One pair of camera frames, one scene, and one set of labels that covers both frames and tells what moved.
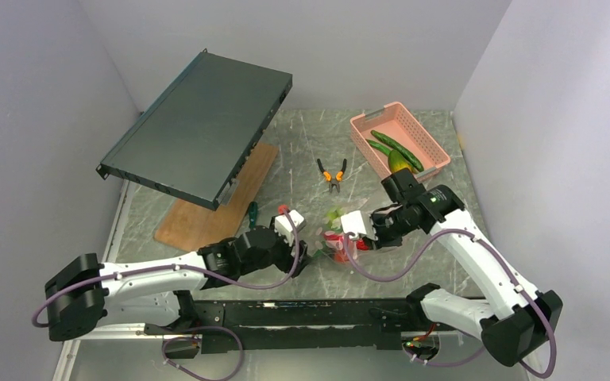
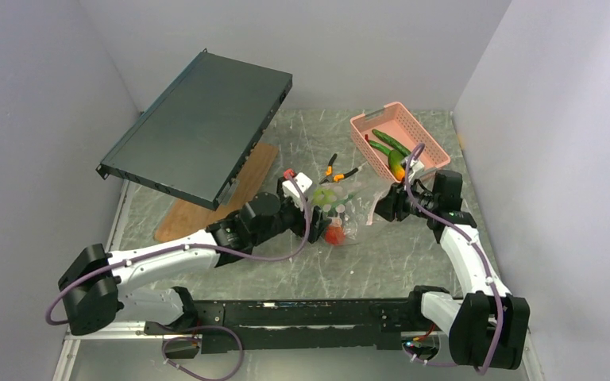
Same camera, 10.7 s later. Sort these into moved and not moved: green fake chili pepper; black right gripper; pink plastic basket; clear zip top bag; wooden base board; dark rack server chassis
Moved: black right gripper; clear zip top bag
Not moved: dark rack server chassis; green fake chili pepper; pink plastic basket; wooden base board
